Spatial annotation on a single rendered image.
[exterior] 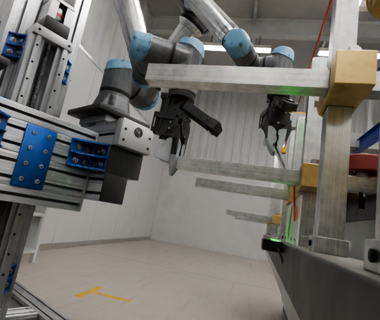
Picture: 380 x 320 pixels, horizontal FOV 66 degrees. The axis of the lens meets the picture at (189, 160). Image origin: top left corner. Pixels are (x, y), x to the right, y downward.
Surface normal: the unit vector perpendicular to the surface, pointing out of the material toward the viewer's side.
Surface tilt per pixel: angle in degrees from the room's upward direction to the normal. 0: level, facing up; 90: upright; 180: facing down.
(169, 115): 90
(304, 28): 90
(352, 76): 90
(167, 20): 90
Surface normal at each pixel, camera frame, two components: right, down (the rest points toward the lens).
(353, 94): -0.17, 0.97
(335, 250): -0.22, -0.23
